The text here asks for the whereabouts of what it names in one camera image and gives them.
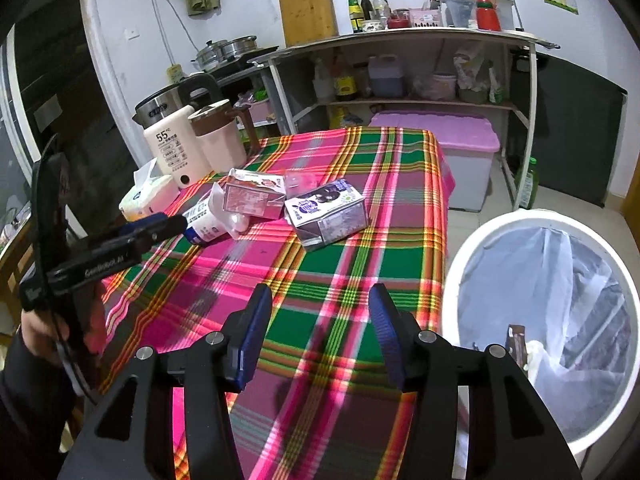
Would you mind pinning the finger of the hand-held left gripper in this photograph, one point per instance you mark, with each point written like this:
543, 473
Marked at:
145, 223
160, 232

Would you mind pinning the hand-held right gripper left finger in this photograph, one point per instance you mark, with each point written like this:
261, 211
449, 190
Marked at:
250, 340

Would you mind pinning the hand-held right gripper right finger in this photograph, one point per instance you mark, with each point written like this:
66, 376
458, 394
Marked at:
387, 340

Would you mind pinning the white blue yogurt cup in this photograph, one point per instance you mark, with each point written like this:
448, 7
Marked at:
207, 225

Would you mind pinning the white round bin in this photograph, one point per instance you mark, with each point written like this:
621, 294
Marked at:
452, 300

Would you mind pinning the pink drink carton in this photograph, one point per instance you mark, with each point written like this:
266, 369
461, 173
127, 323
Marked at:
250, 197

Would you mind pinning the dark brown wrapper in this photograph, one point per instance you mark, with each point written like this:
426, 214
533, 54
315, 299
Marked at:
517, 350

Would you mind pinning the purple drink carton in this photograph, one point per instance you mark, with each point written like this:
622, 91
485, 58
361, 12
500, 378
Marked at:
325, 210

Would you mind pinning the white paper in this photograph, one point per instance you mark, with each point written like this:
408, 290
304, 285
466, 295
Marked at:
536, 357

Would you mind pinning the clear plastic wrapper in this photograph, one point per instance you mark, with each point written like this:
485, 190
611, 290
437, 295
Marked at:
300, 180

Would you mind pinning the clear plastic bin liner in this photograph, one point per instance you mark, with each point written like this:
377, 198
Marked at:
525, 280

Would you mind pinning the person's left forearm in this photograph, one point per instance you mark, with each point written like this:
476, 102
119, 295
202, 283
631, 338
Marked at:
30, 410

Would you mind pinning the person's left hand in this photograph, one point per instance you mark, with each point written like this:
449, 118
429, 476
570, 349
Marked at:
92, 325

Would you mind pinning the white tissue pack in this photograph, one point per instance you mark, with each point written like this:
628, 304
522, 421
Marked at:
150, 195

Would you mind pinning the white electric water warmer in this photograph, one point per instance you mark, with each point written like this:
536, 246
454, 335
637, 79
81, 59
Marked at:
175, 150

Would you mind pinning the pink green plaid tablecloth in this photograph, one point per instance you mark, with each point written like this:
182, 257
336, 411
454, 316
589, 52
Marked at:
325, 270

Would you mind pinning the pink jug with brown lid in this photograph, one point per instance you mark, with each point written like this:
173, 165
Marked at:
217, 142

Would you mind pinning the stainless steel electric kettle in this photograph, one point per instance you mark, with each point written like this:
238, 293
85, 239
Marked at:
160, 102

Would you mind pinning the yellowed power strip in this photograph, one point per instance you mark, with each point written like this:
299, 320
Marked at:
174, 74

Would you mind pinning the pink plastic basket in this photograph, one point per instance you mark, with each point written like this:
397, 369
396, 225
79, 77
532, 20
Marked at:
257, 110

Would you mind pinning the steel steamer pot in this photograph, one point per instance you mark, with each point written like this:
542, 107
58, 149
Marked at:
210, 57

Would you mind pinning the steel pots on stove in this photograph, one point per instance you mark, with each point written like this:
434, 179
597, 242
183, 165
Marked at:
240, 67

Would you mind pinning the steel cooking pot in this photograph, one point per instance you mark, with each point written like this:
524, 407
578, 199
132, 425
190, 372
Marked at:
240, 46

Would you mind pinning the green plastic bottle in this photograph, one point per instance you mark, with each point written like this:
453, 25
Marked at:
526, 185

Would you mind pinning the storage box with pink lid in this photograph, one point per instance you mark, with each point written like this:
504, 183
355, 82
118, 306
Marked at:
435, 135

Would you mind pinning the translucent white bottle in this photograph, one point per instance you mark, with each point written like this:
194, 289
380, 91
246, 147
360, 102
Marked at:
324, 85

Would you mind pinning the yellow label sauce bottle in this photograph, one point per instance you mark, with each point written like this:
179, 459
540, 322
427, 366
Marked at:
345, 82

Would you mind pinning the pink plastic bucket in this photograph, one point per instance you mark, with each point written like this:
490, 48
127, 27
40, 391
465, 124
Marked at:
444, 87

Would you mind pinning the large translucent oil jug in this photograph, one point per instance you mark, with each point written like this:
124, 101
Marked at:
385, 80

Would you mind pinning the wooden cutting board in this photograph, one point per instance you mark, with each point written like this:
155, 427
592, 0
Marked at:
306, 10

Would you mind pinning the crumpled plastic bags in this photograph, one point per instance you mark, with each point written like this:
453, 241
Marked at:
472, 72

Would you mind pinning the dark cloth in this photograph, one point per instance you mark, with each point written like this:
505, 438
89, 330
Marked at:
575, 130

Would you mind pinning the wooden door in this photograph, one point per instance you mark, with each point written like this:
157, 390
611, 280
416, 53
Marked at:
632, 200

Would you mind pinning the green glass oil bottle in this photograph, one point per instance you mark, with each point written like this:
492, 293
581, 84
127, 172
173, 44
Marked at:
356, 15

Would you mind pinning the white patterned bowl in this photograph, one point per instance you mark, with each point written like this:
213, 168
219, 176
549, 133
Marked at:
371, 26

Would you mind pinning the metal kitchen shelf unit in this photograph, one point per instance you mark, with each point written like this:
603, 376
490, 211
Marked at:
400, 36

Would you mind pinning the dark sauce bottle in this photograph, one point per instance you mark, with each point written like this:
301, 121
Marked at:
366, 5

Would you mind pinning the clear bottle with yellow cap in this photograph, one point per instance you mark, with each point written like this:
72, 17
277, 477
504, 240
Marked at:
381, 7

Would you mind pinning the red bowl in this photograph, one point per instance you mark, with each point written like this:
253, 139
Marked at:
398, 21

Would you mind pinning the pink utensil holder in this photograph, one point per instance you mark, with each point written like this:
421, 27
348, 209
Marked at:
425, 18

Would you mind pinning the clear plastic lidded container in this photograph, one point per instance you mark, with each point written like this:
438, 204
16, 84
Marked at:
457, 10

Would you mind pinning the white wall switch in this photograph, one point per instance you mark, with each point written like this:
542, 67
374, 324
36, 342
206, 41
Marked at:
133, 32

